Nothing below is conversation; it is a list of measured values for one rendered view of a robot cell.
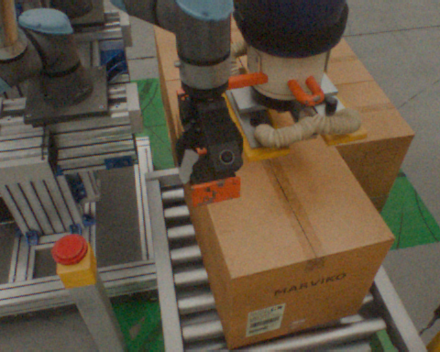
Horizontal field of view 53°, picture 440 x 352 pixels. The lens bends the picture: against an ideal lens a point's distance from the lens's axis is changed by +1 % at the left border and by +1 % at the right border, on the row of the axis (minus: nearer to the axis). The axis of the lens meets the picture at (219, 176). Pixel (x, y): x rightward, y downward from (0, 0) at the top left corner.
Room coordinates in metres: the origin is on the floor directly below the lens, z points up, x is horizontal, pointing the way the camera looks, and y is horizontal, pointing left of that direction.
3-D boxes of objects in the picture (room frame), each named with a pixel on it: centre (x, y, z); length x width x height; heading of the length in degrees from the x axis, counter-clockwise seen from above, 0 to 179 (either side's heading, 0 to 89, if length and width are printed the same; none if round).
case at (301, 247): (0.82, -0.14, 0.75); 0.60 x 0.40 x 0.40; 16
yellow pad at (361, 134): (0.91, -0.25, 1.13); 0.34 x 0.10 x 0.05; 15
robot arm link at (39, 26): (1.03, 0.44, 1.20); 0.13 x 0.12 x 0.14; 142
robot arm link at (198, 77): (0.54, 0.02, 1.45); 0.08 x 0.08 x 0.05
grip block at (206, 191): (0.53, 0.01, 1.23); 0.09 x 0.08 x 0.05; 105
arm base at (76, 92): (1.04, 0.44, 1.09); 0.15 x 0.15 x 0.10
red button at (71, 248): (0.51, 0.31, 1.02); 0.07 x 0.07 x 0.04
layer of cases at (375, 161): (1.88, -0.23, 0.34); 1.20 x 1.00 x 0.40; 12
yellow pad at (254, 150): (0.86, -0.07, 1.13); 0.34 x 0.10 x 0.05; 15
